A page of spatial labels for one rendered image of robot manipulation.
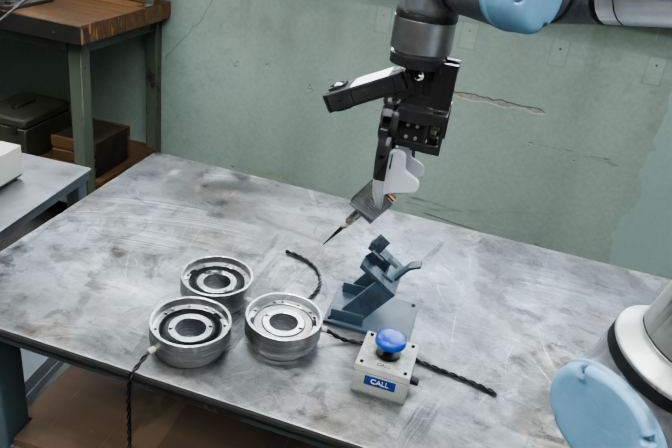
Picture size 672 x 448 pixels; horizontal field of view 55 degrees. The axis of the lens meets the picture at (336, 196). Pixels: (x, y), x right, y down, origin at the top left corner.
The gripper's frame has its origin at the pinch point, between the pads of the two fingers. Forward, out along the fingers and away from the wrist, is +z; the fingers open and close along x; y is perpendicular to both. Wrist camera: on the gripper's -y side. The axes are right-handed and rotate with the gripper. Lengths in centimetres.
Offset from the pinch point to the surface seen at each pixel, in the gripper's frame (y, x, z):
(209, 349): -15.0, -20.0, 16.7
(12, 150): -84, 29, 24
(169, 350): -19.4, -22.1, 16.8
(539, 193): 40, 148, 57
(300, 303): -7.5, -5.9, 16.9
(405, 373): 9.3, -15.9, 15.5
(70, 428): -40, -15, 45
